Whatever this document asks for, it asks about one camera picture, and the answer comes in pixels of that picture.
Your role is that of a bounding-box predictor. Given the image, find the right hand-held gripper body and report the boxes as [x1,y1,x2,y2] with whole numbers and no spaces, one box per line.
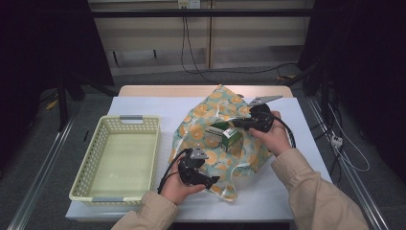
[248,94,283,133]

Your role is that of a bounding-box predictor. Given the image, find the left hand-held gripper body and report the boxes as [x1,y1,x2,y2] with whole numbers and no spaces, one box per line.
[177,147,209,187]

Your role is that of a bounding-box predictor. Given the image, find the green box with white circle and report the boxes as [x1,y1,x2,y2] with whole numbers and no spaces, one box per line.
[222,127,243,152]

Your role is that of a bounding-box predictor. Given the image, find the orange fruit print cloth bag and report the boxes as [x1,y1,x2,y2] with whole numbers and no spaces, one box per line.
[169,84,274,202]

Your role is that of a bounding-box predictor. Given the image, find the long green and white box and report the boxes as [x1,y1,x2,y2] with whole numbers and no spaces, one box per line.
[204,123,231,148]

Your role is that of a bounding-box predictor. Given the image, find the pale yellow plastic basket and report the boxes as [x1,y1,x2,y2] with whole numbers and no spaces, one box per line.
[69,114,162,206]

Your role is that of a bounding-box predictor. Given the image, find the person's right hand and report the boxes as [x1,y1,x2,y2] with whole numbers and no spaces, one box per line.
[248,110,292,157]

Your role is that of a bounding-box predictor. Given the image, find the person's left hand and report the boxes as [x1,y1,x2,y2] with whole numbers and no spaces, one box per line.
[161,165,206,206]

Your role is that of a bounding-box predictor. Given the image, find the black metal stand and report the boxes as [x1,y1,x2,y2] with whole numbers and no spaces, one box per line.
[56,72,86,132]
[283,60,334,128]

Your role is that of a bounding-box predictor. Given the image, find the white power strip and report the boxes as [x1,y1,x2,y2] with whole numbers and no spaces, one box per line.
[330,134,344,149]

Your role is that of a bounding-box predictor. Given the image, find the wooden table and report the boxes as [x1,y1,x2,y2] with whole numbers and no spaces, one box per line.
[118,84,294,99]

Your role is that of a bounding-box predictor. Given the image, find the black curtain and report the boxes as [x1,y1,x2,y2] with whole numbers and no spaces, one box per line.
[298,0,406,175]
[0,0,115,167]

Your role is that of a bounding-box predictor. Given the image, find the black horizontal bar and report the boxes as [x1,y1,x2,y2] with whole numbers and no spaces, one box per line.
[90,9,315,18]

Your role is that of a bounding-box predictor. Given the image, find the left hand-held gripper black cable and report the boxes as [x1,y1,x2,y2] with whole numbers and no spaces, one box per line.
[157,148,192,195]

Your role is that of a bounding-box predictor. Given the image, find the hand-held gripper black cable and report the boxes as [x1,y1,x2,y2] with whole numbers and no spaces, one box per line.
[271,114,297,150]
[157,148,192,195]

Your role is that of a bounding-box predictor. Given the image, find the right hand-held gripper black cable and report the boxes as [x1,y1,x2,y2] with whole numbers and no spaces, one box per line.
[271,114,297,150]

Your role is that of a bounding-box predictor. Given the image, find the white cable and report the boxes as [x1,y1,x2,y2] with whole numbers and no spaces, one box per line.
[327,103,372,173]

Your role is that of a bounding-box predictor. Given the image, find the metal floor rail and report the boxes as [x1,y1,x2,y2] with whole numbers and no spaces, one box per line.
[6,118,76,230]
[305,95,391,230]

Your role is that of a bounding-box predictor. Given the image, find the white wall outlet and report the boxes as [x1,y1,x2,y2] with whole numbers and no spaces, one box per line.
[177,0,201,10]

